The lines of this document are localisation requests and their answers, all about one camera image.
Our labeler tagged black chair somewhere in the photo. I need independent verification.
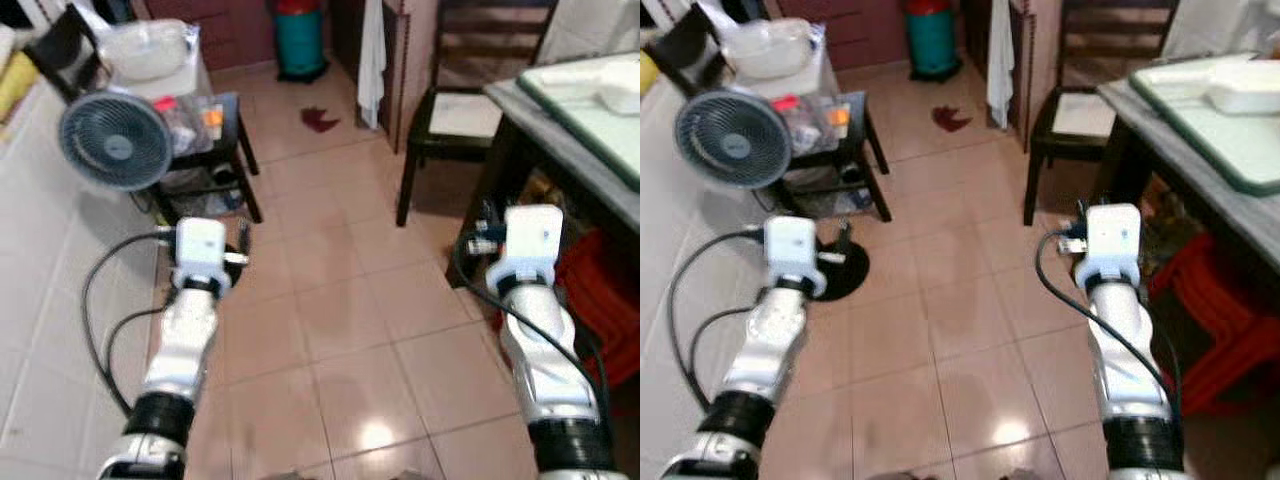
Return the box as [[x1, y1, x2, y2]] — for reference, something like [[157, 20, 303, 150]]
[[645, 5, 726, 101], [22, 5, 101, 103]]

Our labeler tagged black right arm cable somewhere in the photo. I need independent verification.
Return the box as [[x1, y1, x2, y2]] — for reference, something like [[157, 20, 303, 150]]
[[1035, 228, 1181, 401], [452, 228, 611, 401]]

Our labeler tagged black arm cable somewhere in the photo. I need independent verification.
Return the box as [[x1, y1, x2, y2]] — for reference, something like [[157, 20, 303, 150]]
[[668, 228, 771, 411], [452, 228, 611, 401], [82, 228, 183, 419], [1035, 228, 1181, 401]]

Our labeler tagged clear bag orange label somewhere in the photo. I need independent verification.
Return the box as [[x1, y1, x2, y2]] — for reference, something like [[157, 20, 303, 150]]
[[158, 95, 229, 156], [785, 95, 856, 156]]

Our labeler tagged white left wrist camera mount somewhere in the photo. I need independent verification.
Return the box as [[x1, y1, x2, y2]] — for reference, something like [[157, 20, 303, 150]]
[[172, 217, 251, 293], [762, 215, 849, 299]]

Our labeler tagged white plastic bag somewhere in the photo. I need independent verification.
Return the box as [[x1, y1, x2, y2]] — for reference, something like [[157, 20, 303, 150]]
[[97, 18, 201, 83], [722, 18, 829, 81]]

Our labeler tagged green gas cylinder red top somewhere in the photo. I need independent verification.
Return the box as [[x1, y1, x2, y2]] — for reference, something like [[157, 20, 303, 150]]
[[274, 0, 330, 83], [903, 0, 963, 83]]

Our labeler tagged dark wooden chair white seat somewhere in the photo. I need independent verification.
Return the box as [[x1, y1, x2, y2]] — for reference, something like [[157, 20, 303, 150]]
[[395, 0, 556, 228], [1022, 0, 1181, 226]]

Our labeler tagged dark wooden table grey top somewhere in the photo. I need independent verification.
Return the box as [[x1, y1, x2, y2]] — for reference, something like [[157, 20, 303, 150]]
[[445, 78, 641, 291], [1090, 78, 1280, 271]]

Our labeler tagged white food container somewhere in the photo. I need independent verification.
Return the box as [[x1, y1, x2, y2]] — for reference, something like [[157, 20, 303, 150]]
[[1205, 60, 1280, 116], [595, 60, 641, 114]]

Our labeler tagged brown wooden cabinet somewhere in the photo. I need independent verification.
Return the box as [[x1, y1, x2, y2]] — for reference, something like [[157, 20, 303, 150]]
[[960, 0, 1061, 151], [330, 0, 441, 153]]

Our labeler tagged black side table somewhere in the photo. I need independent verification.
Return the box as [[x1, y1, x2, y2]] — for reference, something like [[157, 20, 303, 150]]
[[775, 90, 893, 223], [148, 90, 264, 226]]

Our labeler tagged white flat lid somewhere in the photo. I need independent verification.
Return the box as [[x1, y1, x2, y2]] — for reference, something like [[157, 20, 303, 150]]
[[540, 65, 601, 101], [1140, 62, 1216, 101]]

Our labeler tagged white hanging towel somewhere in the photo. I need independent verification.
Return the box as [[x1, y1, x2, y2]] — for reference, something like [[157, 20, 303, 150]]
[[987, 0, 1016, 129], [357, 0, 388, 129]]

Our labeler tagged red plastic stool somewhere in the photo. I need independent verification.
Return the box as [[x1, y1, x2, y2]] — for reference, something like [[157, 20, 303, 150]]
[[500, 228, 641, 391], [1148, 232, 1280, 416]]

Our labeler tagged green tray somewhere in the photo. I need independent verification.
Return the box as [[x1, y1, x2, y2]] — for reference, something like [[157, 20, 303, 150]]
[[515, 55, 641, 193], [1130, 55, 1280, 196]]

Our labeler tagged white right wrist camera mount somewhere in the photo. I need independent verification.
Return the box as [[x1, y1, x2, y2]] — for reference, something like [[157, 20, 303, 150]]
[[470, 203, 563, 293], [1060, 202, 1143, 291]]

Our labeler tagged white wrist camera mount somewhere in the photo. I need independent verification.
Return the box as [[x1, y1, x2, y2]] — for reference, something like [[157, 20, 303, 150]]
[[1060, 202, 1143, 291], [172, 217, 251, 293], [470, 203, 563, 293], [762, 215, 849, 299]]

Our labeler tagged grey pedestal fan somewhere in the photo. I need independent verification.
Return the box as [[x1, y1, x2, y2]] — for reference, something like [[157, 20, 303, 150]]
[[674, 88, 871, 303], [58, 88, 253, 281]]

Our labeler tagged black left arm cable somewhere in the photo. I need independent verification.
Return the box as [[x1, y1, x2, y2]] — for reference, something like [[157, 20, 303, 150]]
[[82, 228, 183, 419], [668, 228, 771, 411]]

